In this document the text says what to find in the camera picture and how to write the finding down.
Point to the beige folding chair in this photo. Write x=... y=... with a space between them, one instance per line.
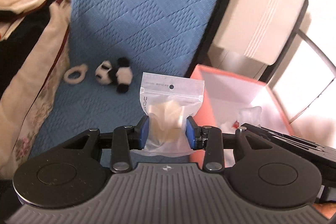
x=260 y=30

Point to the packaged beige powder puff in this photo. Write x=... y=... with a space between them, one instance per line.
x=169 y=101

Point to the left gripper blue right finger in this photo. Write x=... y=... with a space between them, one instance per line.
x=193 y=134

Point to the floral sofa cover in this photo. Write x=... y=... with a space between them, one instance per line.
x=40 y=109

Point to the clear plastic wrapper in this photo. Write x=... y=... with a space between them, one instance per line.
x=250 y=115

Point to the panda plush toy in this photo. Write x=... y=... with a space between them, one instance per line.
x=121 y=75

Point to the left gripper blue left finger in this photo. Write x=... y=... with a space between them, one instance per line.
x=142 y=132

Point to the pink cardboard box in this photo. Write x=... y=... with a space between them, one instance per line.
x=226 y=94

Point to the person's right hand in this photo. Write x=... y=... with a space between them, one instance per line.
x=326 y=209

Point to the white fluffy hair scrunchie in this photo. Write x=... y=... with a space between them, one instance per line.
x=75 y=75

